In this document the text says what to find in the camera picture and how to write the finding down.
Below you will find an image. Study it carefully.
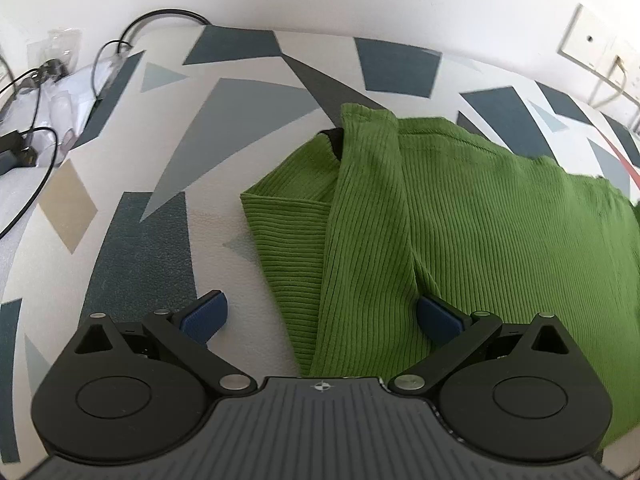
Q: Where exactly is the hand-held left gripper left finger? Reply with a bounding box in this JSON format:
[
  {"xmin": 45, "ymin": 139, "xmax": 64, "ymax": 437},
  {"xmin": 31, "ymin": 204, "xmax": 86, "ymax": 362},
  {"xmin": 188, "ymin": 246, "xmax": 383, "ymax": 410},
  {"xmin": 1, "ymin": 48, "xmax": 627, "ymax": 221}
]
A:
[{"xmin": 75, "ymin": 290, "xmax": 258, "ymax": 398}]

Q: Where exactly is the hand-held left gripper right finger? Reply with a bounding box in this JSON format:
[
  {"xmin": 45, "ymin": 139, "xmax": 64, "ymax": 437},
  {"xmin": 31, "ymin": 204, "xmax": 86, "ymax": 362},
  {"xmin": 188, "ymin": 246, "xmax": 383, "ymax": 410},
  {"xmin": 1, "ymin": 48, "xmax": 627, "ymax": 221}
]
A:
[{"xmin": 387, "ymin": 295, "xmax": 571, "ymax": 397}]

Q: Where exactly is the green ribbed sweater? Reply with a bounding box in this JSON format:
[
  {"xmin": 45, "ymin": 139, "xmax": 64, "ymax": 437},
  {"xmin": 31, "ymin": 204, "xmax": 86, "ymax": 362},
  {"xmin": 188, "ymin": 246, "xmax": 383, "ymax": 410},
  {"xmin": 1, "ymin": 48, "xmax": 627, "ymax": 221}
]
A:
[{"xmin": 240, "ymin": 102, "xmax": 640, "ymax": 451}]

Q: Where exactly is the black power adapter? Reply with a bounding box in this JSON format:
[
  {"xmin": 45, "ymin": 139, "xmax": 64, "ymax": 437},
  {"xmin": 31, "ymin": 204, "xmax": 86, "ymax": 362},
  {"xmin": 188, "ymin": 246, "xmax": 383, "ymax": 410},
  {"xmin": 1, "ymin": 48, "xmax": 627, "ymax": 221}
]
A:
[{"xmin": 0, "ymin": 130, "xmax": 39, "ymax": 177}]

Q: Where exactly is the clear plastic bag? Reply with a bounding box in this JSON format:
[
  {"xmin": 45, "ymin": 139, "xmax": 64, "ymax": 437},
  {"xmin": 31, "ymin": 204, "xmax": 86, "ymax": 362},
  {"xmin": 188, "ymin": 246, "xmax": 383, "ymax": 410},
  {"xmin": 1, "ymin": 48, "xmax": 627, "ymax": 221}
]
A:
[{"xmin": 39, "ymin": 54, "xmax": 127, "ymax": 162}]

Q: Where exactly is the clear plastic holder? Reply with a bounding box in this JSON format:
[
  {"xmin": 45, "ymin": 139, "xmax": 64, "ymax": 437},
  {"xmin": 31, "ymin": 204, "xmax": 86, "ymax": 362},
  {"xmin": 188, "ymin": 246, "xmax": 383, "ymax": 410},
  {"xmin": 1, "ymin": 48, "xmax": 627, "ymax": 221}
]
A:
[{"xmin": 27, "ymin": 27, "xmax": 84, "ymax": 69}]

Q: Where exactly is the black cable connector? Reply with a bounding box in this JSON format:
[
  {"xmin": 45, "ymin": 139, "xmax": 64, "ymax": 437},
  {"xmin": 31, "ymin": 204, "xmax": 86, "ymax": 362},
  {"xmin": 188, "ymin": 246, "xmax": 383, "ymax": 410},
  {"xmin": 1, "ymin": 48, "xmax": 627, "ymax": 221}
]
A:
[{"xmin": 37, "ymin": 59, "xmax": 69, "ymax": 82}]

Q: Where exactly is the white cable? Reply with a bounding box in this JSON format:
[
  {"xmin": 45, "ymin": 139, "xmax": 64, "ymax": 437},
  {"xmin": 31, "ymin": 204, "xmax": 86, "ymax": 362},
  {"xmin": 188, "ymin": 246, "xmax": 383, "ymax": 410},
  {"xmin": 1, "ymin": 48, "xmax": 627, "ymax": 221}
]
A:
[{"xmin": 589, "ymin": 54, "xmax": 632, "ymax": 109}]

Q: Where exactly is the black cable with red connector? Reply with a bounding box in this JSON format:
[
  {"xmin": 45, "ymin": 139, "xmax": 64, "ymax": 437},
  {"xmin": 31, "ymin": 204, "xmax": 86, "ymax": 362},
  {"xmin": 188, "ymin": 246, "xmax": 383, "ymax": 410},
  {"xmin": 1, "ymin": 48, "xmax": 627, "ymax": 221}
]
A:
[{"xmin": 90, "ymin": 8, "xmax": 212, "ymax": 107}]

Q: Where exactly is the white wall socket plate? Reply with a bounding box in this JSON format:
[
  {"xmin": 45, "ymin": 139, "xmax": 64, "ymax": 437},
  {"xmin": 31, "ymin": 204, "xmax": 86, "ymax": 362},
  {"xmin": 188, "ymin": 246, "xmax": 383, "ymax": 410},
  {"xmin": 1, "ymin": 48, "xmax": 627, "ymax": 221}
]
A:
[{"xmin": 557, "ymin": 3, "xmax": 640, "ymax": 111}]

